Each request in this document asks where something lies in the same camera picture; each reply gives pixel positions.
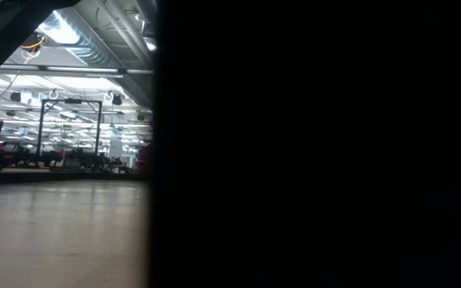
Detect red cabinet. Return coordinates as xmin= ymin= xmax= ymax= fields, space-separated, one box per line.
xmin=137 ymin=142 xmax=154 ymax=174

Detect yellow and black cable reel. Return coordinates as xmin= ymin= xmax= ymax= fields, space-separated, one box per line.
xmin=18 ymin=30 xmax=46 ymax=54

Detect black aluminium table frame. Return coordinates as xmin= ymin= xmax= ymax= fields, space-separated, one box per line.
xmin=0 ymin=170 xmax=151 ymax=186

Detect corrugated silver round duct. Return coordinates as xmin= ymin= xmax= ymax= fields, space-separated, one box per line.
xmin=38 ymin=0 xmax=158 ymax=109

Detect black gantry frame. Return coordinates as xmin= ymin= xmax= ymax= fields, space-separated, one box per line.
xmin=36 ymin=98 xmax=104 ymax=161

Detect large dark blocking object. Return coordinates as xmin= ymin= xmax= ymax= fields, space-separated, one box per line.
xmin=148 ymin=0 xmax=461 ymax=288

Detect long ceiling light bar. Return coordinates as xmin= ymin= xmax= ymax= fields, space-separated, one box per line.
xmin=0 ymin=62 xmax=154 ymax=79

